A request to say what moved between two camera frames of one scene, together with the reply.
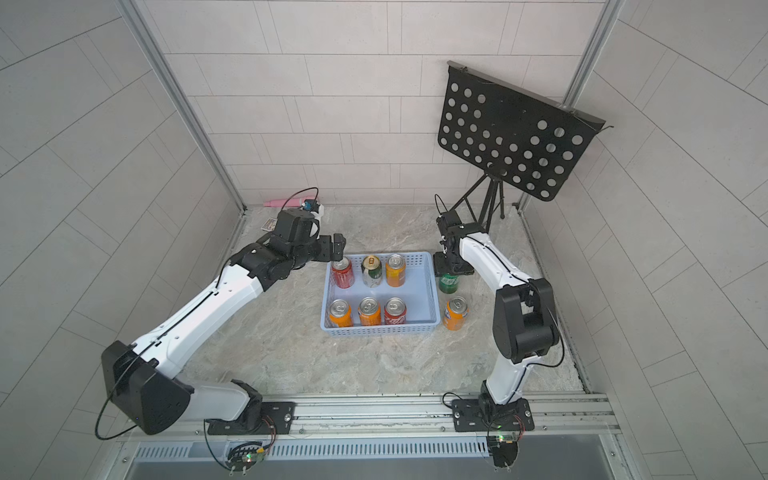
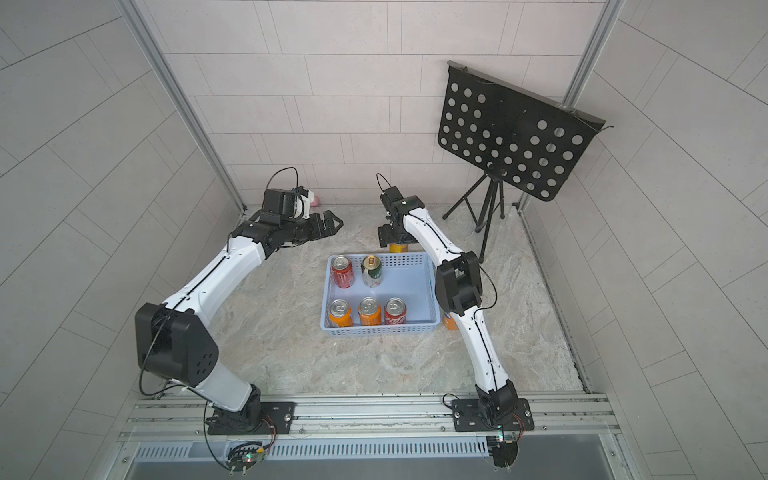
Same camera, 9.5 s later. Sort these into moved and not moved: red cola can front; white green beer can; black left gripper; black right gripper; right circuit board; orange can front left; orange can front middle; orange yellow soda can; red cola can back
Moved: black right gripper; orange yellow soda can; black left gripper
Not moved: right circuit board; orange can front middle; red cola can back; orange can front left; white green beer can; red cola can front
